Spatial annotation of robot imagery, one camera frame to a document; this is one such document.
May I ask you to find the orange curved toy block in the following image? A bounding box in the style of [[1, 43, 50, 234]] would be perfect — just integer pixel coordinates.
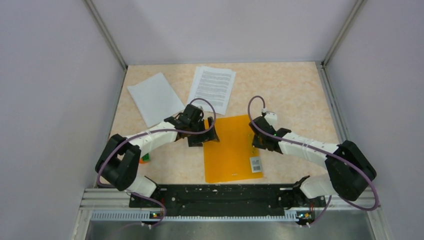
[[139, 158, 150, 164]]

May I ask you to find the printed paper stack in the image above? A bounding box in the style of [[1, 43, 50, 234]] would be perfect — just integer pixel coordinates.
[[187, 66, 236, 115]]

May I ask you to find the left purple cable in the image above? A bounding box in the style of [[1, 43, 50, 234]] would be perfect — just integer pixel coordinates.
[[96, 97, 218, 229]]

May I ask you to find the blank white paper sheet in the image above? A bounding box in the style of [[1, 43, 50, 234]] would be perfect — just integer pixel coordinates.
[[127, 72, 185, 128]]

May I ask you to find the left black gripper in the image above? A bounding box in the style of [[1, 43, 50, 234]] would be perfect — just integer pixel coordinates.
[[187, 116, 219, 147]]

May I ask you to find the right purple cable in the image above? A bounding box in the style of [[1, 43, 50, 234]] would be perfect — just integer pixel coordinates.
[[247, 95, 381, 229]]

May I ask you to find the orange plastic folder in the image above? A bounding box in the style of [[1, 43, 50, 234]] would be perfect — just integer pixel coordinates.
[[203, 114, 263, 184]]

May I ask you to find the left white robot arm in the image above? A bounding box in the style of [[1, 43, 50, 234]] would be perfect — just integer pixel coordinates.
[[95, 104, 219, 207]]

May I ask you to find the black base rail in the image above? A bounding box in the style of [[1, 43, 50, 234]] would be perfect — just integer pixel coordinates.
[[129, 184, 326, 217]]

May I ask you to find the barcode sticker label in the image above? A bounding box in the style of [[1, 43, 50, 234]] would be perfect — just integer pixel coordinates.
[[249, 156, 262, 173]]

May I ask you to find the purple cable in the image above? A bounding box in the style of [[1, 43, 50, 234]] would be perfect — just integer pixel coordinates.
[[96, 97, 218, 229], [247, 95, 381, 229]]

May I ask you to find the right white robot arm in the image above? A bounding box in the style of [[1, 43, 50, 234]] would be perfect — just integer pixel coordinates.
[[249, 111, 377, 206]]

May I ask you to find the white slotted cable duct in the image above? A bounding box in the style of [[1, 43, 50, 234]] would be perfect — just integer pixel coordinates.
[[90, 210, 300, 222]]

